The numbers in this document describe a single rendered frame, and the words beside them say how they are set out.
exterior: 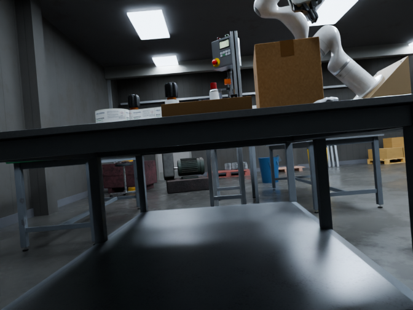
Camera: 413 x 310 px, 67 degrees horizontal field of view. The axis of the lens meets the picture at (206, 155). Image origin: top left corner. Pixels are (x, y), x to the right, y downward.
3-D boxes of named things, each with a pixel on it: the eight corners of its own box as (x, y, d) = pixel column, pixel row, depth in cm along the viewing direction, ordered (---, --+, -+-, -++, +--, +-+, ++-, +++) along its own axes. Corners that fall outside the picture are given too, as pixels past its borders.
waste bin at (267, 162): (281, 179, 685) (279, 154, 685) (284, 182, 641) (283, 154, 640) (259, 181, 689) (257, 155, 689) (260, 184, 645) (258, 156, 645)
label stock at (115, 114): (127, 132, 184) (125, 107, 184) (92, 135, 183) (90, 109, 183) (133, 134, 204) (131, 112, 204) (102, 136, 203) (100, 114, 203)
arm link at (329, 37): (332, 77, 182) (301, 50, 183) (356, 51, 178) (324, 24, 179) (337, 74, 170) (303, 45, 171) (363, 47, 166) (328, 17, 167)
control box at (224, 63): (221, 71, 223) (219, 45, 223) (241, 66, 212) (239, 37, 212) (212, 69, 215) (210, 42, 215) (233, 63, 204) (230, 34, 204)
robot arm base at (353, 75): (350, 105, 183) (326, 84, 184) (371, 80, 183) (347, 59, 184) (365, 98, 164) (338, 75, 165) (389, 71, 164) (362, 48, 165)
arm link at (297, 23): (337, 47, 171) (315, 71, 174) (326, 45, 182) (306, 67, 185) (275, -22, 153) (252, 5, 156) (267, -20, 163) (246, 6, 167)
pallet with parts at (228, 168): (247, 173, 972) (246, 161, 972) (251, 174, 886) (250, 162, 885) (207, 176, 972) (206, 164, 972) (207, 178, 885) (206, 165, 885)
